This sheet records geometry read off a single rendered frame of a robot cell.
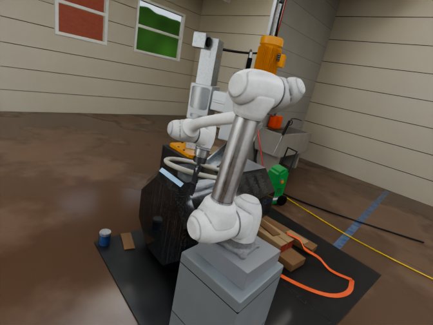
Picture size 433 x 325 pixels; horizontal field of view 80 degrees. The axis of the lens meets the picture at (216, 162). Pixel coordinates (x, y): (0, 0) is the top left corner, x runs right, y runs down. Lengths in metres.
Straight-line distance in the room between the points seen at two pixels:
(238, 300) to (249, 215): 0.37
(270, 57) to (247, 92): 1.92
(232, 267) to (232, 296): 0.12
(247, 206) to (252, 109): 0.48
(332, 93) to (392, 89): 1.22
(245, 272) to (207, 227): 0.29
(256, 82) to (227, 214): 0.54
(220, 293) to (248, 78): 0.94
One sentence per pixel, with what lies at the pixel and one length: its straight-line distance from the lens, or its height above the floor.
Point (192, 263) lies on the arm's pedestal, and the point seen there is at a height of 0.79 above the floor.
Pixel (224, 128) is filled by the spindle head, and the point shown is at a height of 1.27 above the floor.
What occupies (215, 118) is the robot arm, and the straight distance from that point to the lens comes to 1.28.
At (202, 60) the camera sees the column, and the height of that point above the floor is 1.80.
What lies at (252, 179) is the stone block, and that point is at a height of 0.80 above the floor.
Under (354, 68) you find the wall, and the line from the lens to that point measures 7.10.
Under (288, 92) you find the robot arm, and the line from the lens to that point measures 1.06.
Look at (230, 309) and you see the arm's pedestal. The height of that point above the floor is 0.73.
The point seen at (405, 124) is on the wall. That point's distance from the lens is 6.80.
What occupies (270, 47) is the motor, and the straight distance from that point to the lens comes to 2.84.
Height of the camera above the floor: 1.69
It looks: 18 degrees down
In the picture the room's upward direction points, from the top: 11 degrees clockwise
